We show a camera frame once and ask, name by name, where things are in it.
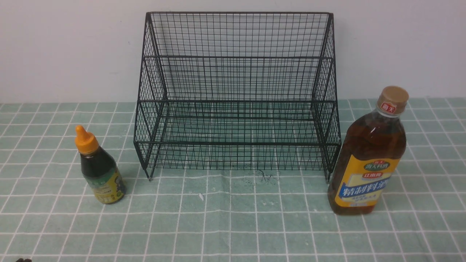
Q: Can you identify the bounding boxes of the small black object at edge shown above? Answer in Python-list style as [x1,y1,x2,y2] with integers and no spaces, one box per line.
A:
[16,258,32,262]

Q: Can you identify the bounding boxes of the small orange-capped sauce bottle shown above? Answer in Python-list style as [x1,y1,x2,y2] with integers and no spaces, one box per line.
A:
[75,125,126,205]

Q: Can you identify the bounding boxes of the green checkered tablecloth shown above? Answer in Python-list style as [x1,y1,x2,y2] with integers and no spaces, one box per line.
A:
[0,98,466,262]

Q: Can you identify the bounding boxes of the black wire mesh rack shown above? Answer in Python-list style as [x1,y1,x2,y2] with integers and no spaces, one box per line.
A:
[134,11,342,180]

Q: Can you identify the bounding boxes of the large cooking wine bottle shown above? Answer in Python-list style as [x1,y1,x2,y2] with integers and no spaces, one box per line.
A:
[328,86,409,215]

